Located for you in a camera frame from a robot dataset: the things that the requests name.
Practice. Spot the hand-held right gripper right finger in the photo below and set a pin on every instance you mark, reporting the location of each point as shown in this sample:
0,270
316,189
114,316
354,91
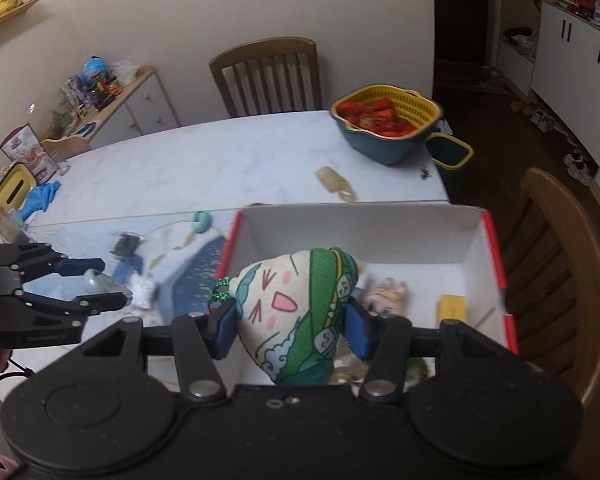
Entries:
356,330

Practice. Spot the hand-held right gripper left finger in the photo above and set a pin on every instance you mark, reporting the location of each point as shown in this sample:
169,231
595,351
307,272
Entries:
226,327

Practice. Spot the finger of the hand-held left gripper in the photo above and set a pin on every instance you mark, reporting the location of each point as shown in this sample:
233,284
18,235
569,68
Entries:
82,266
97,301

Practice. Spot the pale green translucent trinket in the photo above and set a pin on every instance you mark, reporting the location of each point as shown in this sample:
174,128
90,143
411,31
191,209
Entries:
102,282

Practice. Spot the green and white printed pouch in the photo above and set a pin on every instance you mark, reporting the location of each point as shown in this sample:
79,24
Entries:
290,310

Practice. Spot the yellow carton box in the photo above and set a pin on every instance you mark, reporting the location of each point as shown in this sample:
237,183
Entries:
454,308

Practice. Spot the red and white cardboard box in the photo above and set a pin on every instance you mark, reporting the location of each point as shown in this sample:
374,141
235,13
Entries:
430,240

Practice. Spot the rabbit-eared plush face charm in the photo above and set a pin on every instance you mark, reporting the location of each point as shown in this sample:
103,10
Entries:
386,297

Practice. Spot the white crystal bead bag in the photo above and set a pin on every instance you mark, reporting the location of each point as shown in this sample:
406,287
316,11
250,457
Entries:
142,292

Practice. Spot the clear bag of dark pins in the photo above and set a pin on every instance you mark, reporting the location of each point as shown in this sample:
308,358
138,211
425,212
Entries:
125,246

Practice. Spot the navy gold-speckled fan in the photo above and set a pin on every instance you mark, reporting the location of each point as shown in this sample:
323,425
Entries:
197,280

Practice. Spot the blue rubber glove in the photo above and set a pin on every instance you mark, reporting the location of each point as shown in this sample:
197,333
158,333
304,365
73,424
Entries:
42,196

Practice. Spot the clear glass jar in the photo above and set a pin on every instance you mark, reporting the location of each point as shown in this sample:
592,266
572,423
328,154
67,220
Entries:
2,222

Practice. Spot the small drinking glass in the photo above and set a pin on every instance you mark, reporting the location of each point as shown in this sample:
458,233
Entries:
63,166

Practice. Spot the yellow tissue box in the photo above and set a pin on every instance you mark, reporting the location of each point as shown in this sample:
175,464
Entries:
12,186

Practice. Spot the teal round pencil sharpener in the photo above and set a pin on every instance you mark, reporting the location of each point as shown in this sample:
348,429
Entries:
202,221

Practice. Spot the red printed snack box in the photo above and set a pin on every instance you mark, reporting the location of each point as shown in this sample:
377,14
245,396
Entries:
27,152

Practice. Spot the beige translucent bottle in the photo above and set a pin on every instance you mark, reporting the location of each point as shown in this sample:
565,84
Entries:
336,181

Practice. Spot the small dark strawberry stem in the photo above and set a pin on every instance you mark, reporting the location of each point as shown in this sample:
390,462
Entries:
425,174

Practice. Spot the wood and white sideboard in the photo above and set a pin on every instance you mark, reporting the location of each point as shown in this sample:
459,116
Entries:
147,102

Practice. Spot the yellow and blue strainer basket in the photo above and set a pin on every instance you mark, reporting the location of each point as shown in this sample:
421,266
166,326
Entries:
395,147

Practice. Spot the blue globe toy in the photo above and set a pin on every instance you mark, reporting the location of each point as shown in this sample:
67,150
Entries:
95,70

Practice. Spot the pile of strawberries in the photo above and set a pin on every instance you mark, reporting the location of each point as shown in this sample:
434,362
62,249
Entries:
375,114

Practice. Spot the light wooden chair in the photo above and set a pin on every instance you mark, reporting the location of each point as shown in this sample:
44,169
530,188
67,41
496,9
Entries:
555,240

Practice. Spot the pair of shoes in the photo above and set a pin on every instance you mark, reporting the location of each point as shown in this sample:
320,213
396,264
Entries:
542,120
579,165

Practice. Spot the brown slatted wooden chair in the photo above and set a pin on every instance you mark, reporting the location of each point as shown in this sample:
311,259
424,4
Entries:
265,52

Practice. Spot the dark wooden door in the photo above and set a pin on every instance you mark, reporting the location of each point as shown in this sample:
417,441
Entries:
460,10

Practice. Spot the white tall cabinet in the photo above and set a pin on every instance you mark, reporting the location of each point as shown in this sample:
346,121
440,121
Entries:
575,60

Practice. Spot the wooden wall shelf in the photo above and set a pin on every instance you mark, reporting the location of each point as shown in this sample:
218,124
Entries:
10,12

